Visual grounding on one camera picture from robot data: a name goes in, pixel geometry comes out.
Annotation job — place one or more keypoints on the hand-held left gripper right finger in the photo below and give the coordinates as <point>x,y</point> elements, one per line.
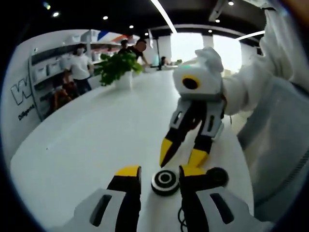
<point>205,207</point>

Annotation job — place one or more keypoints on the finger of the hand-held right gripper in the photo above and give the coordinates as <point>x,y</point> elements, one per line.
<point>208,130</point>
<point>175,130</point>

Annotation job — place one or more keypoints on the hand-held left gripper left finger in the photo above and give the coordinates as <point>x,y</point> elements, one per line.
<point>113,205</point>

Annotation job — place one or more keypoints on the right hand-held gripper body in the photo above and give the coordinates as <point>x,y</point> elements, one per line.
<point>207,79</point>

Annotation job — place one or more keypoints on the metal wheel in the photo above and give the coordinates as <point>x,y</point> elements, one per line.
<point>164,178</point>
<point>217,175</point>

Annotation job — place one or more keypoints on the person's right forearm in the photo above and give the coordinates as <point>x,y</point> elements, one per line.
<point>248,84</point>

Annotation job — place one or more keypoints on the person's body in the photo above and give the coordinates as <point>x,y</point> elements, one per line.
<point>277,133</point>

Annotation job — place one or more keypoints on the white table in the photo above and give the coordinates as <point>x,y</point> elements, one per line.
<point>96,135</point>

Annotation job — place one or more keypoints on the green potted plant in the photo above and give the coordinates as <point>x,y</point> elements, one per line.
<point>118,65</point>

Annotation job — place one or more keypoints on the orange chair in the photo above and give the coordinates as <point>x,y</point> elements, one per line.
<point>64,93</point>

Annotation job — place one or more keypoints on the grey storage shelf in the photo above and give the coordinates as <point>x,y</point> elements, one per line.
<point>46,72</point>

